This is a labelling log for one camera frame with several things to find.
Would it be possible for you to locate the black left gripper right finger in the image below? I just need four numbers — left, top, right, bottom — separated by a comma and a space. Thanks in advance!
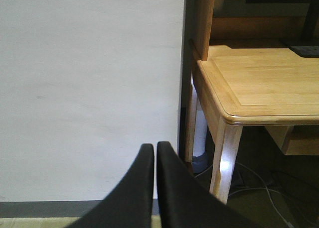
157, 141, 259, 228

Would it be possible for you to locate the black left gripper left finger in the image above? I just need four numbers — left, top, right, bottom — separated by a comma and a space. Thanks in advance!
68, 144, 154, 228

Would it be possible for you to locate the wooden keyboard tray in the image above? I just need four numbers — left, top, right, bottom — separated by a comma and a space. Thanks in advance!
265, 125, 319, 155

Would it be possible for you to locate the wooden desk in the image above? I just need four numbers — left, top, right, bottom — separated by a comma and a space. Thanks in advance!
185, 0, 319, 203

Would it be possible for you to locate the black monitor stand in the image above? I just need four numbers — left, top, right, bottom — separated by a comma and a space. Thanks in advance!
280, 2, 319, 58

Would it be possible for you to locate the white cable under desk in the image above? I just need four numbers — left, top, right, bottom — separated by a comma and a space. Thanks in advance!
194, 162, 294, 228

